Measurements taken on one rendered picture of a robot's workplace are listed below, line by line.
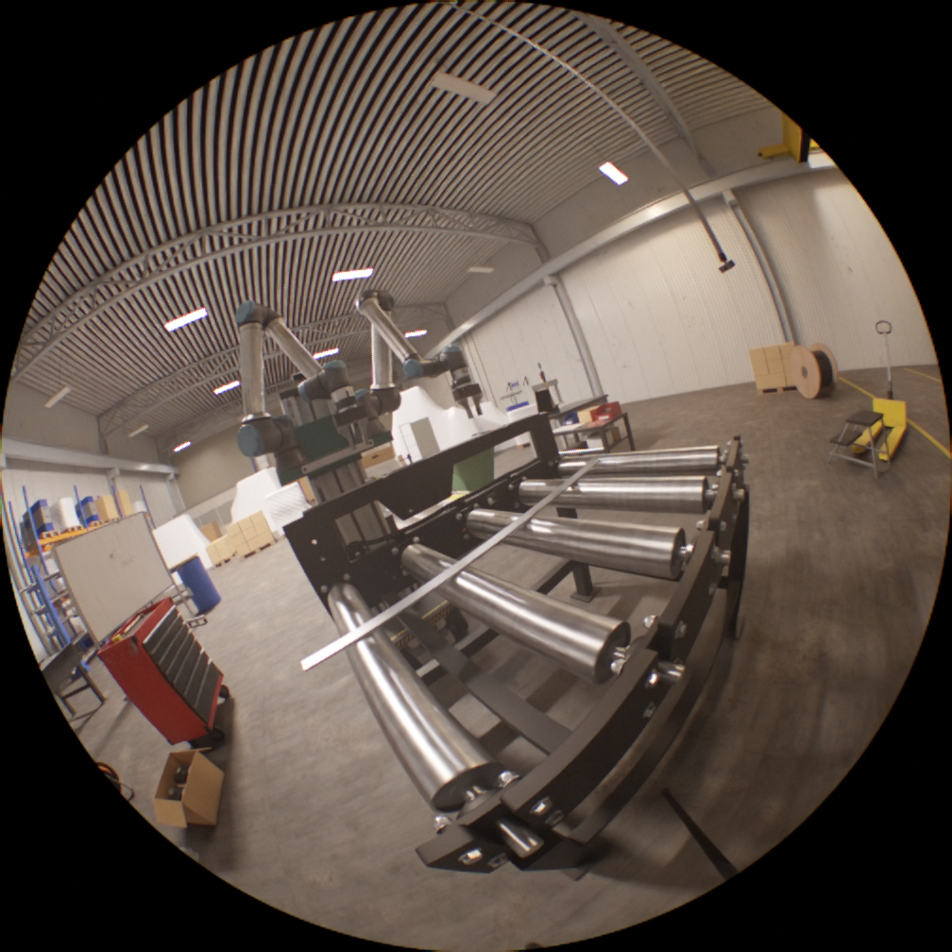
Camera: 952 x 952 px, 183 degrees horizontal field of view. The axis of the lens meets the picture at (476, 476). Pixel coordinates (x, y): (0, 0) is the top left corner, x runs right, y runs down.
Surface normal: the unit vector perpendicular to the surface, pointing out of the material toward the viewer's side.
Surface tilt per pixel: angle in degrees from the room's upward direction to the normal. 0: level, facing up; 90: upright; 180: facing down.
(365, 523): 90
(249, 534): 90
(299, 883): 0
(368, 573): 90
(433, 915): 0
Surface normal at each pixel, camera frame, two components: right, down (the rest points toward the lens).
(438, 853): -0.33, -0.93
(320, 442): 0.62, -0.06
